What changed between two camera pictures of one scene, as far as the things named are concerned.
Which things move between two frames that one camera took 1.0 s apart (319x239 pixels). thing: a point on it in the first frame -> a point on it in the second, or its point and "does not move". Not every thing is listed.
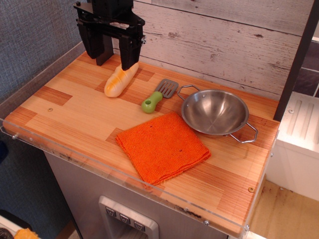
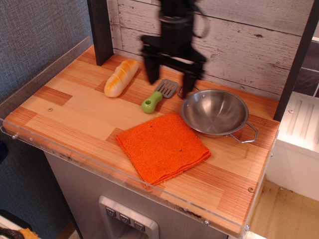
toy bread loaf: [118, 79] does not move
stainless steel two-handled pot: [217, 112] does not move
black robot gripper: [115, 16] -> [173, 48]
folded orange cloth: [162, 148] does not move
